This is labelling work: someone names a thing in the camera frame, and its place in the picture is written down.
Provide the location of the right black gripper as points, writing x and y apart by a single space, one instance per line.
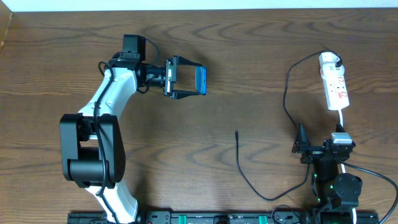
315 150

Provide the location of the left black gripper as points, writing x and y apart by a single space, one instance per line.
170 76

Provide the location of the blue Galaxy smartphone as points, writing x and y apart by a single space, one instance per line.
200 80

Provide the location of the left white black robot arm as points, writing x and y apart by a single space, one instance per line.
93 154

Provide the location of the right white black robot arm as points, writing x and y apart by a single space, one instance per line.
337 192

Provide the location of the white charger plug adapter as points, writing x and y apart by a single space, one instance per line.
330 58

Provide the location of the white power strip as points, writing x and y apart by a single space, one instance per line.
335 87

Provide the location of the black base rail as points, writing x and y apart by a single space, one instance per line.
165 217

